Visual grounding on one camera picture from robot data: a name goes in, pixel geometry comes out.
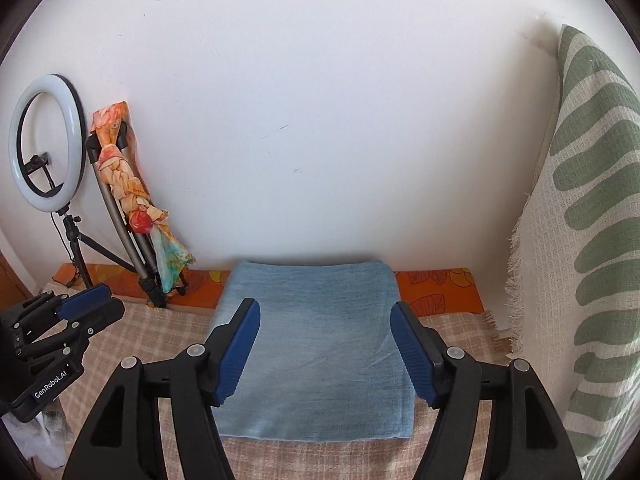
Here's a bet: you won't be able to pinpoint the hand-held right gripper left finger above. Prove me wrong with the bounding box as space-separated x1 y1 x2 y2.
60 297 262 480

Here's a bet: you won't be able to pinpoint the beige plaid blanket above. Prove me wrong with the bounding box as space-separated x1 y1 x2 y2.
35 280 516 480

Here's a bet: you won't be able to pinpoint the folded silver tripod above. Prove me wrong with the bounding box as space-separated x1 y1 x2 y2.
85 120 188 308

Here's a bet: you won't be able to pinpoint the orange leaf print bedsheet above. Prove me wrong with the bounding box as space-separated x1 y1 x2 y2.
50 262 486 318

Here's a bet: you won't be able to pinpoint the white cloth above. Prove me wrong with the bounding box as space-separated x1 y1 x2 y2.
5 407 68 471

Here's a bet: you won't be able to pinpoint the blue denim pants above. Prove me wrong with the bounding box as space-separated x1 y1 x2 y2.
212 259 416 443

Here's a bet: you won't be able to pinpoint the orange patterned scarf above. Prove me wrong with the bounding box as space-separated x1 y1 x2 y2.
91 101 197 297

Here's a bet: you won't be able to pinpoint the white ring light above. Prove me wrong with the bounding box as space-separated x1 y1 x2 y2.
7 74 90 213

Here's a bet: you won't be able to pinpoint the black ring light tripod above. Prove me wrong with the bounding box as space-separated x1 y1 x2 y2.
50 207 138 291

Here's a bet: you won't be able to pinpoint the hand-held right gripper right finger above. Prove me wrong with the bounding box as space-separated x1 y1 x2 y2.
390 300 583 480

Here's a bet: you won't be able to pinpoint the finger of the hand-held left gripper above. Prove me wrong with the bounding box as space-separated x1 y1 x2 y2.
15 284 112 341
20 299 126 361

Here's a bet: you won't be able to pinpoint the white green patterned pillow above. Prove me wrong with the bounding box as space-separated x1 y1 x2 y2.
505 24 640 480

